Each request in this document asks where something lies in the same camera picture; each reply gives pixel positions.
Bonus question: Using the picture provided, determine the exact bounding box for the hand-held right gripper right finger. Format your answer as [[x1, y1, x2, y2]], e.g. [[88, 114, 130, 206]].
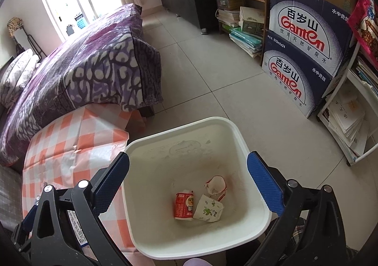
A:
[[245, 151, 356, 266]]

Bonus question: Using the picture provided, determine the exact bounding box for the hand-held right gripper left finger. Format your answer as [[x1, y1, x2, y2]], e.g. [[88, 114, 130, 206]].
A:
[[22, 152, 135, 266]]

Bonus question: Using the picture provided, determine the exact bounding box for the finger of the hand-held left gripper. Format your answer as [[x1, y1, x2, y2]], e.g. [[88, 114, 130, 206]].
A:
[[12, 211, 39, 252]]

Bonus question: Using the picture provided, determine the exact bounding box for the white plastic trash bin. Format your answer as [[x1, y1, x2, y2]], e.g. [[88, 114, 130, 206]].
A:
[[122, 117, 273, 260]]

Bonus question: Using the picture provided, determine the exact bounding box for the red white paper cup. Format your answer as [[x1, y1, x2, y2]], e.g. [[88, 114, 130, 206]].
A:
[[204, 175, 227, 202]]

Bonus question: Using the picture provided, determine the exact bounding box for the orange white checked tablecloth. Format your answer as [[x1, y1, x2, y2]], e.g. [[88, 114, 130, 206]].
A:
[[21, 106, 146, 255]]

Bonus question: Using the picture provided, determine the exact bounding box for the white green-print paper packet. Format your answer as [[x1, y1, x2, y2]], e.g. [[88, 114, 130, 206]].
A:
[[193, 194, 223, 223]]

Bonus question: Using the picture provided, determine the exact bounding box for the red snack packet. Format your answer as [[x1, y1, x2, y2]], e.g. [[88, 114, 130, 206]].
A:
[[175, 190, 195, 220]]

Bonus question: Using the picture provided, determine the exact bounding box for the stack of white papers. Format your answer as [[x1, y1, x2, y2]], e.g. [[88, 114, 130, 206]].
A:
[[323, 89, 370, 158]]

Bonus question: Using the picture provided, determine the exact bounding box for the blue water bottle carton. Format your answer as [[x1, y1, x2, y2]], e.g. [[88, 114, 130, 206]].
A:
[[261, 30, 352, 119], [267, 0, 359, 78]]

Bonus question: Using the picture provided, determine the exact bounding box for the bed with purple blanket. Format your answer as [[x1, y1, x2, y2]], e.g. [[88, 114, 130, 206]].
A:
[[0, 3, 164, 166]]

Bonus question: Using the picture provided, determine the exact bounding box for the white metal rack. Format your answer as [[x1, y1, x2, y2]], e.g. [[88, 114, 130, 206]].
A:
[[317, 43, 378, 167]]

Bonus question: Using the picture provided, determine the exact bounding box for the folded floral quilt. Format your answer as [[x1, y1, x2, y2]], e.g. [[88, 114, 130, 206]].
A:
[[0, 49, 40, 109]]

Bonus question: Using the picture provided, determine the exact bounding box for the stack of books on floor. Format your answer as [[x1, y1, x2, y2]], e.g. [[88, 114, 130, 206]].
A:
[[229, 28, 263, 59]]

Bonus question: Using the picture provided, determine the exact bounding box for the dark wooden headboard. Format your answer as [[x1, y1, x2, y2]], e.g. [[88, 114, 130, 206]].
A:
[[0, 55, 16, 85]]

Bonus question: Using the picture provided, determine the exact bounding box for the black metal stand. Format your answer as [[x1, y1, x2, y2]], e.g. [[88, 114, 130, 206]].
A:
[[13, 28, 47, 60]]

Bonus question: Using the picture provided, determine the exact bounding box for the white cardboard box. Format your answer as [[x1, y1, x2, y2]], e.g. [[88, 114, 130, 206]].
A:
[[239, 6, 265, 34]]

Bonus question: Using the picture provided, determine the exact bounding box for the blue basket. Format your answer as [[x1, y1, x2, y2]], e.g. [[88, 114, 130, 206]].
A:
[[75, 14, 88, 30]]

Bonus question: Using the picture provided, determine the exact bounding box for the stack of flat books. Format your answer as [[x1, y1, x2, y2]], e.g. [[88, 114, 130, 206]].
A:
[[215, 0, 245, 28]]

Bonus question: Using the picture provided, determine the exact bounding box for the plaid cloth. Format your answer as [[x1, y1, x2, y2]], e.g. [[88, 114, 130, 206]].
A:
[[7, 17, 25, 38]]

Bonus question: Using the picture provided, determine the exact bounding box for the pink snack bag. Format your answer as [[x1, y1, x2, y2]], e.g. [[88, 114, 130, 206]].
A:
[[347, 0, 378, 60]]

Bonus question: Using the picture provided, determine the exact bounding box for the black storage bench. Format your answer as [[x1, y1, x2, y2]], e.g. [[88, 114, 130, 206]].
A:
[[159, 0, 219, 33]]

